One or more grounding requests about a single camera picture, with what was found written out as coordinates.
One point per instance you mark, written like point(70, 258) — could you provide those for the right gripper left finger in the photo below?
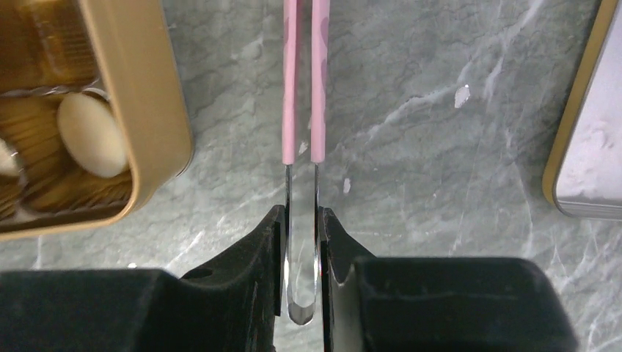
point(228, 303)

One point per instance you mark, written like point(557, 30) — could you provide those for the pink metal tweezers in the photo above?
point(305, 65)

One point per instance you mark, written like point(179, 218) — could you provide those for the gold chocolate box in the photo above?
point(117, 51)

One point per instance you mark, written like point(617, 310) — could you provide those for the silver box lid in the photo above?
point(582, 177)

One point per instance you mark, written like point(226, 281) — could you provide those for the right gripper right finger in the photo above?
point(373, 303)

